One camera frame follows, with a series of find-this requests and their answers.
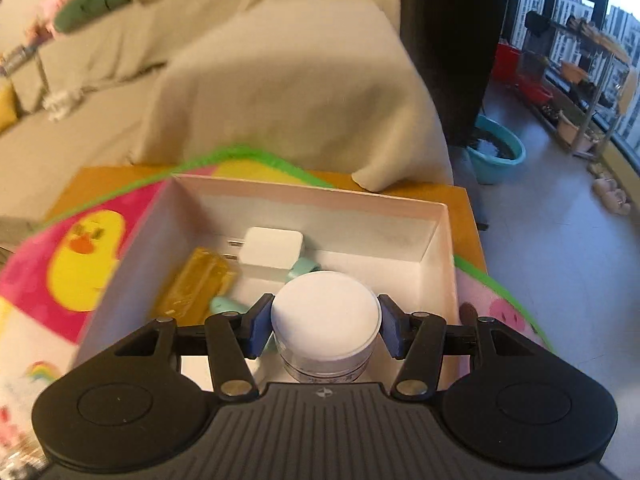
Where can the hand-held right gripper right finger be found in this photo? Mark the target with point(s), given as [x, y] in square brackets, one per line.
[392, 331]

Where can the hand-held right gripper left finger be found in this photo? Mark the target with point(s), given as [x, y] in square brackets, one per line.
[257, 329]

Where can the mint green plastic object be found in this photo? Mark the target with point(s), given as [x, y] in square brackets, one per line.
[227, 304]

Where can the white cream jar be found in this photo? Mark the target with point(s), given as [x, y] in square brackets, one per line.
[325, 310]

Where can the yellow bottle with red label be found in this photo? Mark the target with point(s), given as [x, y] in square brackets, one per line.
[197, 280]

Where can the white charger block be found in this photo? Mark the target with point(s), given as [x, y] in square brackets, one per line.
[272, 250]

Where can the pink cardboard box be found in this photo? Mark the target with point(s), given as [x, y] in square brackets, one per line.
[350, 230]

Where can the colourful printed mat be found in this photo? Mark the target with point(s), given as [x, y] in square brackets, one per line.
[75, 280]

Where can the blue basin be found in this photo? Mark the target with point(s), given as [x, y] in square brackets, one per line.
[492, 160]

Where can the beige covered sofa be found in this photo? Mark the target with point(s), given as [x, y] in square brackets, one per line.
[275, 85]

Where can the pair of beige slippers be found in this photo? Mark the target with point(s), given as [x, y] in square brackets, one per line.
[612, 192]

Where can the beige planter pot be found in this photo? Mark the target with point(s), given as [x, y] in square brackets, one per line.
[575, 127]

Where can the red basin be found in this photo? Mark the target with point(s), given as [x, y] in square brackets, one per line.
[536, 91]

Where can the dark curtain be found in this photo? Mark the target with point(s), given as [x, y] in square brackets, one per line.
[450, 50]

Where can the red bucket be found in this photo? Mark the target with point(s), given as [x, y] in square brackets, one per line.
[507, 62]

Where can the white plush toy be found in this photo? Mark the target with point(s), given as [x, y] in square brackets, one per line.
[62, 104]

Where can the orange basin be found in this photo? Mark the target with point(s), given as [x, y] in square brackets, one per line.
[575, 71]

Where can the metal storage rack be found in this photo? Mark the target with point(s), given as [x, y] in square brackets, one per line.
[600, 90]

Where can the yellow cushion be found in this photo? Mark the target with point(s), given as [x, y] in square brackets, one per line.
[7, 107]

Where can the yellow towel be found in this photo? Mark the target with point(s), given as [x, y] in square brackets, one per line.
[627, 91]

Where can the black bag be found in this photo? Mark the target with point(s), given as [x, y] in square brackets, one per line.
[536, 23]

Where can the pink plush toy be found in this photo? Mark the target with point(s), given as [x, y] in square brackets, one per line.
[45, 22]

